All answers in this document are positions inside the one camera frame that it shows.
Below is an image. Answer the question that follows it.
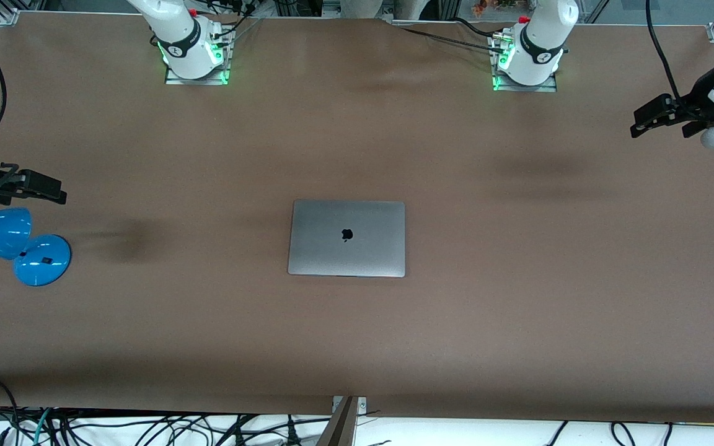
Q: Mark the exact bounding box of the silver grey laptop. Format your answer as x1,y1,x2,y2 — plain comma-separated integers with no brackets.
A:
288,199,407,278

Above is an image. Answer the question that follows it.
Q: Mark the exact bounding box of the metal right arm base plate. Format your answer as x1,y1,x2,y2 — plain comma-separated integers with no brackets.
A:
165,28,233,85

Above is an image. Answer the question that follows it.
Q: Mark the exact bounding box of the blue desk lamp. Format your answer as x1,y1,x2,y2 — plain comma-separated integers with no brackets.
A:
0,207,73,287

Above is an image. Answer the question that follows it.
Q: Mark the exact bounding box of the grey metal beam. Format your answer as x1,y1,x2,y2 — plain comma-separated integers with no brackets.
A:
317,396,358,446

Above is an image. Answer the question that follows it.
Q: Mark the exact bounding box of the short black table cable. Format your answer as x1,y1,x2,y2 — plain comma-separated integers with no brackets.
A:
453,17,503,38

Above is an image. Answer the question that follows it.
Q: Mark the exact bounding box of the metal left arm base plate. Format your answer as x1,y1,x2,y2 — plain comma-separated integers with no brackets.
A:
490,31,558,92

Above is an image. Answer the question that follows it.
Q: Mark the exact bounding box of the black base connector cable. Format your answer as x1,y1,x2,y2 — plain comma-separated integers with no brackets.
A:
208,0,265,39

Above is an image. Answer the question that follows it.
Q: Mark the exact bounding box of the long black table cable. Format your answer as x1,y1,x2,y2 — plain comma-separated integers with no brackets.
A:
397,25,506,53

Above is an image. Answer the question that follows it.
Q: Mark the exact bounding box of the teal cable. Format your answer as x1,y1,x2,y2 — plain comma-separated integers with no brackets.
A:
33,408,54,446

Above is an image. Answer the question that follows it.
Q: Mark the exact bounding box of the small silver bracket plate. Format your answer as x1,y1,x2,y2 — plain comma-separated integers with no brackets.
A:
332,396,368,414

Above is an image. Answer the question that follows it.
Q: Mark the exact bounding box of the tangled black cable bundle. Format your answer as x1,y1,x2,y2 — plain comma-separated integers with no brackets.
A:
0,406,333,446

